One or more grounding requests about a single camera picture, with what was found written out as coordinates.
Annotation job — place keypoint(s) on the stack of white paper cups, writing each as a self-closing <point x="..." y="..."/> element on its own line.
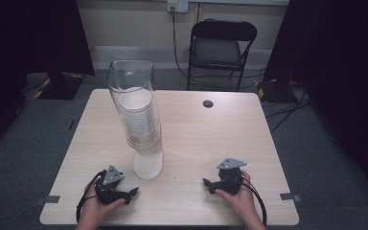
<point x="138" y="115"/>

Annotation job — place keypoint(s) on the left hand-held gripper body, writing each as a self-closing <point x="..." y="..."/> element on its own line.
<point x="108" y="188"/>

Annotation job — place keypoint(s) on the black stand base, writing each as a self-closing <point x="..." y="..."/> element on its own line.
<point x="60" y="87"/>
<point x="274" y="91"/>

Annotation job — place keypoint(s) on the white wall outlet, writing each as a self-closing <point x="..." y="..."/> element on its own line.
<point x="177" y="5"/>

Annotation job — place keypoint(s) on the stack of clear plastic cups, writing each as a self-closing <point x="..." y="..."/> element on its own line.
<point x="147" y="159"/>

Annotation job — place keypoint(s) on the black folding chair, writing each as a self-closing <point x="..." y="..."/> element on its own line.
<point x="217" y="51"/>

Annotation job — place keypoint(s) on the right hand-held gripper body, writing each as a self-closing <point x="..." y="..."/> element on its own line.
<point x="229" y="179"/>

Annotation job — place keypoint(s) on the grey tape strip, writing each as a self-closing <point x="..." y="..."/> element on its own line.
<point x="49" y="199"/>
<point x="289" y="196"/>

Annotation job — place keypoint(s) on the person's left hand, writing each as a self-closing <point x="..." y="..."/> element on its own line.
<point x="96" y="211"/>

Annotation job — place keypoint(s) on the dark curtain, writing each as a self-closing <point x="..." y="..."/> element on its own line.
<point x="341" y="64"/>
<point x="28" y="35"/>

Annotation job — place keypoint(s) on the person's right hand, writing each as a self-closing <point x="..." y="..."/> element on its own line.
<point x="240" y="201"/>

